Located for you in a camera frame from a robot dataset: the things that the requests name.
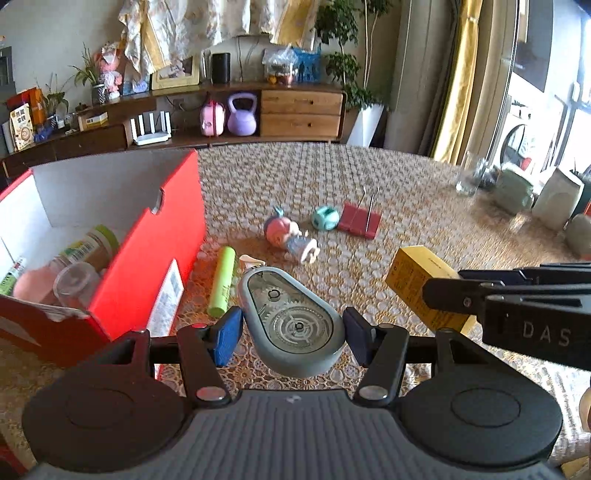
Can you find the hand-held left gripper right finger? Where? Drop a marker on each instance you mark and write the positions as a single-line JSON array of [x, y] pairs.
[[358, 334]]

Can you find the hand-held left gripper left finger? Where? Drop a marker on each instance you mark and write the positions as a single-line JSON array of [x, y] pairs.
[[229, 334]]

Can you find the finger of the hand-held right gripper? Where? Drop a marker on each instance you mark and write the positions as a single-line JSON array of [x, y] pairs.
[[531, 277], [455, 295]]

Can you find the yellow carton box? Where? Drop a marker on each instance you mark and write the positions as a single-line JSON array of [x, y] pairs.
[[415, 281]]

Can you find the grey correction tape dispenser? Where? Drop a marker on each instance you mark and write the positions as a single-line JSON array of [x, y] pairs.
[[291, 318]]

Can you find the red cardboard box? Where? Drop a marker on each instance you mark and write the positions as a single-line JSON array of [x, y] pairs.
[[138, 277]]

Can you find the clear plastic cup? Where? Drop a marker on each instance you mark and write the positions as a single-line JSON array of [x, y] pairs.
[[76, 286]]

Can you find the green label jar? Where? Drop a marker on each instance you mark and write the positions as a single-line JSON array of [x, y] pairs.
[[92, 247]]

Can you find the pink heart-shaped dish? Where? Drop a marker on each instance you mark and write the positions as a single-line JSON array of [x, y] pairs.
[[34, 286]]

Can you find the white glue pen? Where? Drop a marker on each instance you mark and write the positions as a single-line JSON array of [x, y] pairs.
[[10, 279]]

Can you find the green highlighter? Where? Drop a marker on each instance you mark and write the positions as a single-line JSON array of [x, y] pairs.
[[222, 281]]

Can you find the grey-green small jar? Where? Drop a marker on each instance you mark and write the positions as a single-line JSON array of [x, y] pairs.
[[579, 235]]

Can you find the white jar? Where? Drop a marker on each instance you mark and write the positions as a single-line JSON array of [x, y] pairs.
[[556, 201]]

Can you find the pale green mug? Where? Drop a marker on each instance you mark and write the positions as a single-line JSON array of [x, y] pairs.
[[512, 191]]

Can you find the green knife block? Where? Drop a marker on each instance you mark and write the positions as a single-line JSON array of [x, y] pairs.
[[584, 194]]

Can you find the clear drinking glass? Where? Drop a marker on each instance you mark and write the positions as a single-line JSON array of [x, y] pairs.
[[471, 182]]

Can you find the red binder clip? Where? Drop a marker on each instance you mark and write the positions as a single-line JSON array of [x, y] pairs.
[[353, 219]]

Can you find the pink doll figurine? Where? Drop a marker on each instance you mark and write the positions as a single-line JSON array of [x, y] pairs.
[[281, 230]]

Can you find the teal small toy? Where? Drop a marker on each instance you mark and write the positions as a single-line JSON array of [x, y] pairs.
[[325, 219]]

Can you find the white washing machine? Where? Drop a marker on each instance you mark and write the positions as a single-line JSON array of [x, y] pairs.
[[519, 143]]

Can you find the white planter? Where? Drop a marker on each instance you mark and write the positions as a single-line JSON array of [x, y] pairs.
[[367, 124]]

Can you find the yellow curtain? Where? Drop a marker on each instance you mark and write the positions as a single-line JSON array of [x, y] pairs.
[[461, 92]]

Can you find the white router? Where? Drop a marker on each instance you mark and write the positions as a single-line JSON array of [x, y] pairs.
[[152, 138]]

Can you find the purple kettlebell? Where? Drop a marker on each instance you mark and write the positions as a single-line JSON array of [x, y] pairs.
[[242, 122]]

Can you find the pink small bag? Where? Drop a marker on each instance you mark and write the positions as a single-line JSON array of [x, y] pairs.
[[212, 120]]

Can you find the wooden sideboard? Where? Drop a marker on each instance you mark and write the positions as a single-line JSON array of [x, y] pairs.
[[300, 110]]

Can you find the yellow white small box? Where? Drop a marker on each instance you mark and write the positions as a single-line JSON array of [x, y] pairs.
[[94, 121]]

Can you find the tall green plant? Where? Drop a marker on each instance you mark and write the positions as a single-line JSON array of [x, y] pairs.
[[341, 69]]

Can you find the black speaker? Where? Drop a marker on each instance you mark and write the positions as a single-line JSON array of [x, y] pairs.
[[221, 69]]

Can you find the blue toy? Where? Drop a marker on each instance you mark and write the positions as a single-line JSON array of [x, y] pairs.
[[44, 134]]

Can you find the small potted plant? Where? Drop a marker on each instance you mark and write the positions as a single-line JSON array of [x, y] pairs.
[[98, 94]]

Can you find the blue plastic bag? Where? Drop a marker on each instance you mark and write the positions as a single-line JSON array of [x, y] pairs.
[[307, 64]]

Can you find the clear plastic bag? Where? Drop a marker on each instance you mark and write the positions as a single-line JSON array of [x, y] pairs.
[[279, 60]]

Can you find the printed snack bag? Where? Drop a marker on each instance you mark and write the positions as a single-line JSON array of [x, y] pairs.
[[23, 129]]

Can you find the thin leafy plant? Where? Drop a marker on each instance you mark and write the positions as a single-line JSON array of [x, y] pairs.
[[55, 99]]

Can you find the large pink doll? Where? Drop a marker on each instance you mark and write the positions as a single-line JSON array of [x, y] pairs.
[[111, 64]]

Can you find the orange box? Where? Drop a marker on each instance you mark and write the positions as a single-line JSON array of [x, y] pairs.
[[34, 99]]

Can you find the floral hanging cloth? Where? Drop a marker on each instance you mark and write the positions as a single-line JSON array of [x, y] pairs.
[[184, 23]]

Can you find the black appliance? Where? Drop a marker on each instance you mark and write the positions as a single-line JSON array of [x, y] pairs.
[[5, 69]]

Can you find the cream photo frame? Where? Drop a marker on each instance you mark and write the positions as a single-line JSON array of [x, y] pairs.
[[175, 84]]

